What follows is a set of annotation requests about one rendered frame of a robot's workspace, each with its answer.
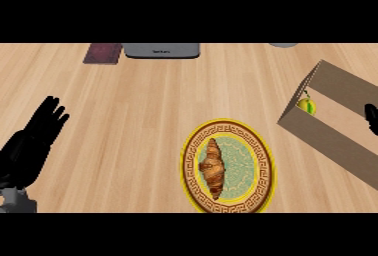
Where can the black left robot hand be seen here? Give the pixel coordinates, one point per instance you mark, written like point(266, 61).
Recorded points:
point(29, 146)

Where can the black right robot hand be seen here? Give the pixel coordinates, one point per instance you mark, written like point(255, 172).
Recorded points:
point(372, 116)

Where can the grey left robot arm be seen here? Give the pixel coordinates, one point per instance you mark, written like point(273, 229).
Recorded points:
point(15, 200)

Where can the open cardboard box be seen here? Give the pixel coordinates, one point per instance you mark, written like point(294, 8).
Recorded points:
point(339, 126)

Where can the yellow lemon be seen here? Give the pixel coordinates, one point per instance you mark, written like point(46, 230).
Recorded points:
point(306, 104)

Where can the ornate yellow-rimmed plate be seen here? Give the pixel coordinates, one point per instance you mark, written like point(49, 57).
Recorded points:
point(227, 166)

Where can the grey round object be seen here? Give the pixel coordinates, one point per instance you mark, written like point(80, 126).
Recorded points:
point(283, 45)

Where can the dark red book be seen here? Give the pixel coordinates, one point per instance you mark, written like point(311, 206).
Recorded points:
point(102, 53)

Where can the brown croissant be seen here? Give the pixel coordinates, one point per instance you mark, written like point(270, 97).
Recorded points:
point(213, 168)

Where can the grey flat appliance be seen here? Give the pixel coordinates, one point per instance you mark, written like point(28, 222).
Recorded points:
point(161, 50)

